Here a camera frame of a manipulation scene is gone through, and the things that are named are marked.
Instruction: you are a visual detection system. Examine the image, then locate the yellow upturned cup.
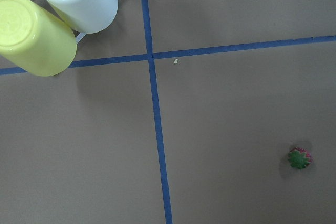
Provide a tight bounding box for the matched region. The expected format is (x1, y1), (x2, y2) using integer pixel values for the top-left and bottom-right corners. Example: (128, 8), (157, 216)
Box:
(1, 0), (77, 77)

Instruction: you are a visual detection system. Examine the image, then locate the red strawberry on table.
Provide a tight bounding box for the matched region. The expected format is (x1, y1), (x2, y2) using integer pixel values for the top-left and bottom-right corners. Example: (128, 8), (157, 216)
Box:
(288, 147), (313, 170)

